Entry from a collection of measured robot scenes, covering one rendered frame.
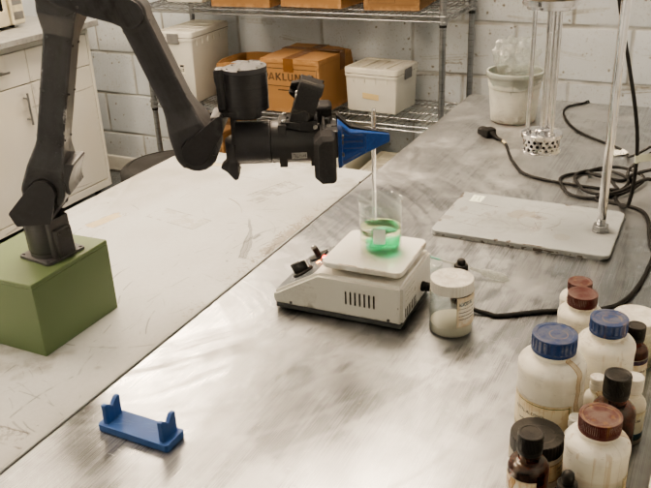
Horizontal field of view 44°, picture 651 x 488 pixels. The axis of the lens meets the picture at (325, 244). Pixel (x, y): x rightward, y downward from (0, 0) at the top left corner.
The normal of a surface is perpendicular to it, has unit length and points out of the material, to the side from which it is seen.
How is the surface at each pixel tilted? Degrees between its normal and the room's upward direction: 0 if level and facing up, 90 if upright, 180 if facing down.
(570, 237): 0
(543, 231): 0
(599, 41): 90
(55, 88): 90
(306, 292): 90
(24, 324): 90
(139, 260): 0
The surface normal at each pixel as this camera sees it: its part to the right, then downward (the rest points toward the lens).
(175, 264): -0.04, -0.91
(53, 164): 0.11, -0.07
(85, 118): 0.90, 0.15
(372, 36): -0.44, 0.40
